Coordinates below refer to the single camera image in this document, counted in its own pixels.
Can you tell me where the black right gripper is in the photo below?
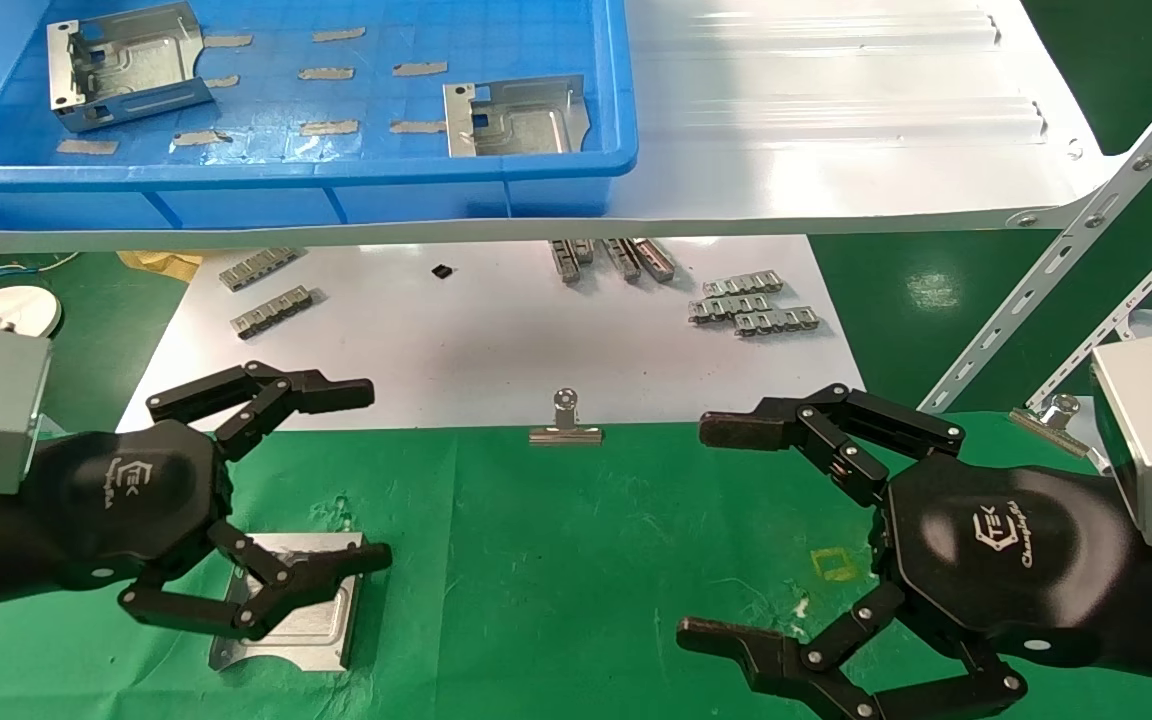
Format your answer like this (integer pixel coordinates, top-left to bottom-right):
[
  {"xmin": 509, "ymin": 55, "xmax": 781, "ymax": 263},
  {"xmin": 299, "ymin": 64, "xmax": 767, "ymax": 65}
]
[{"xmin": 676, "ymin": 383, "xmax": 1139, "ymax": 720}]

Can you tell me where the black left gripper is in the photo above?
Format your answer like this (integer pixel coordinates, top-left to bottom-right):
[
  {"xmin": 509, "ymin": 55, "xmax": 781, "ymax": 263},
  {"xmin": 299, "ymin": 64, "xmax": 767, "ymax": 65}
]
[{"xmin": 30, "ymin": 360, "xmax": 395, "ymax": 641}]

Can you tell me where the sheet metal bracket part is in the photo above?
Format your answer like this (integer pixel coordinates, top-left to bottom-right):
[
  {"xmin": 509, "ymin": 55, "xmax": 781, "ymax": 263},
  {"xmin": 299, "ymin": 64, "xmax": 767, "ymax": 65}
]
[
  {"xmin": 208, "ymin": 531, "xmax": 368, "ymax": 674},
  {"xmin": 443, "ymin": 75, "xmax": 593, "ymax": 159},
  {"xmin": 46, "ymin": 2, "xmax": 215, "ymax": 134}
]

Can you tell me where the green cloth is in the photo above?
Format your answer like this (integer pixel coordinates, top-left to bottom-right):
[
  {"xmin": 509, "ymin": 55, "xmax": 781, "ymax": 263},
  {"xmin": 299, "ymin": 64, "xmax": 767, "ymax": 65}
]
[{"xmin": 0, "ymin": 410, "xmax": 1152, "ymax": 720}]

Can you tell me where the silver binder clip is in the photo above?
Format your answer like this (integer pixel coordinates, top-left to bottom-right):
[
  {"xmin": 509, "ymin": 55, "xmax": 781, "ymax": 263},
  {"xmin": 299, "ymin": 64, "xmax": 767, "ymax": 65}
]
[
  {"xmin": 1008, "ymin": 393, "xmax": 1099, "ymax": 461},
  {"xmin": 528, "ymin": 387, "xmax": 604, "ymax": 447}
]

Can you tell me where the white sheet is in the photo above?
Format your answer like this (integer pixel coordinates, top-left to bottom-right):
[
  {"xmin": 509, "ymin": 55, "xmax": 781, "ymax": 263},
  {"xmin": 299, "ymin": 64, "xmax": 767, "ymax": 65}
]
[{"xmin": 116, "ymin": 235, "xmax": 873, "ymax": 434}]

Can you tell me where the yellow crumpled material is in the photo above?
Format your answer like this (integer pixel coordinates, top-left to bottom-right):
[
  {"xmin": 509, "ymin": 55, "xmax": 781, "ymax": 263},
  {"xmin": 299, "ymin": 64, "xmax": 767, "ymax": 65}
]
[{"xmin": 116, "ymin": 250, "xmax": 205, "ymax": 284}]

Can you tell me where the blue plastic tray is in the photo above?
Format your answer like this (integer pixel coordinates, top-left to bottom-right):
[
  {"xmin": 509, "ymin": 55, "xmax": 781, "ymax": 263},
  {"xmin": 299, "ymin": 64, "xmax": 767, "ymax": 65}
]
[{"xmin": 0, "ymin": 0, "xmax": 639, "ymax": 233}]

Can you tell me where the white lamp stand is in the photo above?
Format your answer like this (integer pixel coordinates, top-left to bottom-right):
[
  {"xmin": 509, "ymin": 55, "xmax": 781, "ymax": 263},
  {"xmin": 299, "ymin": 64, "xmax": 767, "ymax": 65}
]
[{"xmin": 0, "ymin": 262, "xmax": 64, "ymax": 343}]

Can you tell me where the white metal shelf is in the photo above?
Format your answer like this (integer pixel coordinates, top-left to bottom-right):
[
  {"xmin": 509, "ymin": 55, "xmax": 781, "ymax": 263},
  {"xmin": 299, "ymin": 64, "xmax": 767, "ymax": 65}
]
[{"xmin": 0, "ymin": 0, "xmax": 1109, "ymax": 255}]

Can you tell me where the perforated white shelf rail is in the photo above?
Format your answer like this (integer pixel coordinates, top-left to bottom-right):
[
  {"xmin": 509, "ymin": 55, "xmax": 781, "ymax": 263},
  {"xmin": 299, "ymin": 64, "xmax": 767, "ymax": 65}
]
[
  {"xmin": 920, "ymin": 48, "xmax": 1152, "ymax": 414},
  {"xmin": 1024, "ymin": 205, "xmax": 1152, "ymax": 409}
]

